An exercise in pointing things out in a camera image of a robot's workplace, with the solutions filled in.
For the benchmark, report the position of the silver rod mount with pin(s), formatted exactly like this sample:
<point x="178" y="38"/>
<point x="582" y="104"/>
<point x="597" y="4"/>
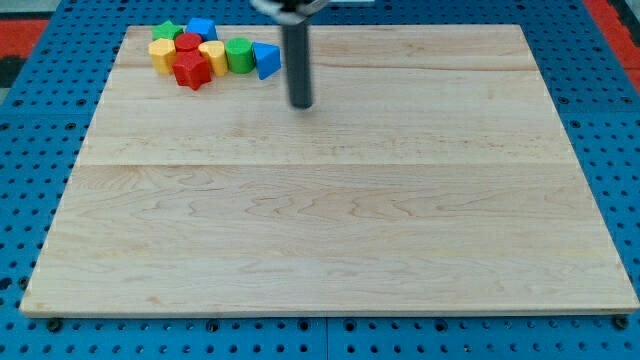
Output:
<point x="289" y="11"/>

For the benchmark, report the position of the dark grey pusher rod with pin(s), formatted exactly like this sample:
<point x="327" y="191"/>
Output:
<point x="295" y="41"/>

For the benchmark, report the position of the blue triangle block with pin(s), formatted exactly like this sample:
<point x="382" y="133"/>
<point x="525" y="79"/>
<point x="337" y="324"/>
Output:
<point x="267" y="59"/>

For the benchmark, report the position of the wooden board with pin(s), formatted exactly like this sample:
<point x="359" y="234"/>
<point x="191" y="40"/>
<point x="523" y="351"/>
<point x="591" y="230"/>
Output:
<point x="431" y="177"/>

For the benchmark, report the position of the green cylinder block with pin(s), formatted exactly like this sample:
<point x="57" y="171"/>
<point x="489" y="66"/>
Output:
<point x="239" y="52"/>

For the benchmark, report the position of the yellow heart block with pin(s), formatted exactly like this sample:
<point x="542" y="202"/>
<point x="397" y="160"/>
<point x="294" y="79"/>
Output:
<point x="214" y="53"/>

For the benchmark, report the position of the blue cube block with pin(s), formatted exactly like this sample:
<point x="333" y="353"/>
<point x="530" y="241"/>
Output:
<point x="205" y="28"/>

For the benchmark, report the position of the red cylinder block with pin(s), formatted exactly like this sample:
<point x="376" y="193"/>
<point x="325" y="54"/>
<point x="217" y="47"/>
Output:
<point x="187" y="42"/>

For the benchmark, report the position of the red star block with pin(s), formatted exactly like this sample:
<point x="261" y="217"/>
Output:
<point x="191" y="70"/>

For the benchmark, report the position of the green star block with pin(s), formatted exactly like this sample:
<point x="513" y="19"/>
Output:
<point x="166" y="30"/>

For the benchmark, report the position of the yellow hexagon block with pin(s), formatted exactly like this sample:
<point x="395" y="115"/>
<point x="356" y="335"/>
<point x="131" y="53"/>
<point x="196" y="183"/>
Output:
<point x="163" y="54"/>

